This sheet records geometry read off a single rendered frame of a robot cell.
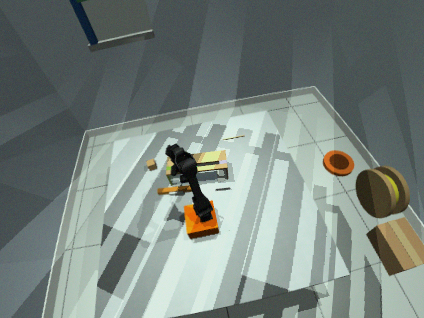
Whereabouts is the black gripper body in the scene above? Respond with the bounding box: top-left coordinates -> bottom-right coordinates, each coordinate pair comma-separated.
180,155 -> 188,183

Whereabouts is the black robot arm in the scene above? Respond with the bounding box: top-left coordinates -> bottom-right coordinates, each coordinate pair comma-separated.
165,144 -> 213,222

